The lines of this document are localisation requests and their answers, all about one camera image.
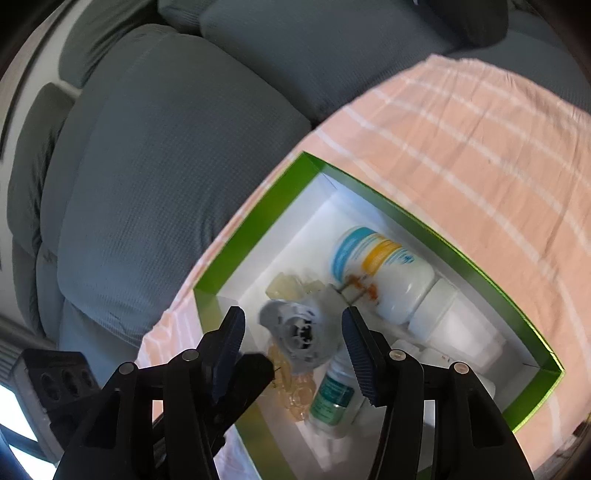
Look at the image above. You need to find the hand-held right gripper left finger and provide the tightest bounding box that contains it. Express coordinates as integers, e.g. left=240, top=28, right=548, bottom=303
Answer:
left=53, top=306, right=246, bottom=480

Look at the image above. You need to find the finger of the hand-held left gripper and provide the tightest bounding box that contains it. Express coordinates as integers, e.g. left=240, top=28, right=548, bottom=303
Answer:
left=213, top=353, right=276, bottom=437

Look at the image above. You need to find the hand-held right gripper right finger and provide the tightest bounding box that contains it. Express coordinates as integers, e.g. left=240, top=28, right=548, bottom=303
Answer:
left=342, top=307, right=537, bottom=480

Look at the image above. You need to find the clear capsule blister strip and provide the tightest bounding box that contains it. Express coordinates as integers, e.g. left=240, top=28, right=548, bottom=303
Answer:
left=267, top=346, right=320, bottom=422

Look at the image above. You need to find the white plastic plug adapter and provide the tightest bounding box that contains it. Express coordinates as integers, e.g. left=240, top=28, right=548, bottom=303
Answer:
left=257, top=285, right=352, bottom=376

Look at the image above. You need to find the clear plastic piece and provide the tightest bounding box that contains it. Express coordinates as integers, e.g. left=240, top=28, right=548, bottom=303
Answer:
left=265, top=272, right=325, bottom=302

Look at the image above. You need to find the white medicine bottle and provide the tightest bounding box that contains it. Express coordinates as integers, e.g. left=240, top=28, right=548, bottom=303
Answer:
left=329, top=226, right=463, bottom=343

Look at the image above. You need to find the green cardboard box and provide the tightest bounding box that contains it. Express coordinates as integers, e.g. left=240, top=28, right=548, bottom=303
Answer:
left=193, top=151, right=566, bottom=480

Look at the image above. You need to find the small bottle with green label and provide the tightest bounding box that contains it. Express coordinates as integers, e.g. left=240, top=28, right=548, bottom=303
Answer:
left=308, top=354, right=366, bottom=440

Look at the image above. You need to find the window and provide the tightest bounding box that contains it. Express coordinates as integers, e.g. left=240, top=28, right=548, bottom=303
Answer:
left=0, top=382, right=40, bottom=446

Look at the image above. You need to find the grey fabric sofa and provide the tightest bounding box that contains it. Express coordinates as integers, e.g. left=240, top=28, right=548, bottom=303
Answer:
left=7, top=0, right=591, bottom=358

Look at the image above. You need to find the peach striped blanket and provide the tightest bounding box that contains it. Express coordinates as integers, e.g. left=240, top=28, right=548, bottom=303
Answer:
left=137, top=53, right=591, bottom=480

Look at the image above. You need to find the dark cloth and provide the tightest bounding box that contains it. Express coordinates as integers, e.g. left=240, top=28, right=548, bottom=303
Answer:
left=413, top=0, right=509, bottom=47

